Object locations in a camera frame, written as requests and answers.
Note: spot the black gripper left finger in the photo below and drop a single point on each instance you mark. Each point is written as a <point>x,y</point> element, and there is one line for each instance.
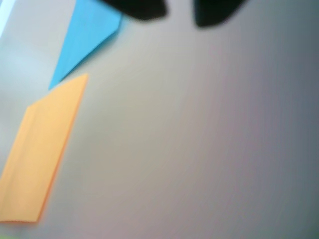
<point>142,8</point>

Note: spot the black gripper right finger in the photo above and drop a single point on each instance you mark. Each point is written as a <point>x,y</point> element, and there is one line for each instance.
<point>214,11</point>

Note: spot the light blue paper square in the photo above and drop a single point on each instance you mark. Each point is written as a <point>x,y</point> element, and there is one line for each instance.
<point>87,37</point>

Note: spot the orange paper square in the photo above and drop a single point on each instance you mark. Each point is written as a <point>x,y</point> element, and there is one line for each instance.
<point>42,154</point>

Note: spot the green paper square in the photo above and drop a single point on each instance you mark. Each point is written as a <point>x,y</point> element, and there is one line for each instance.
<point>6,237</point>

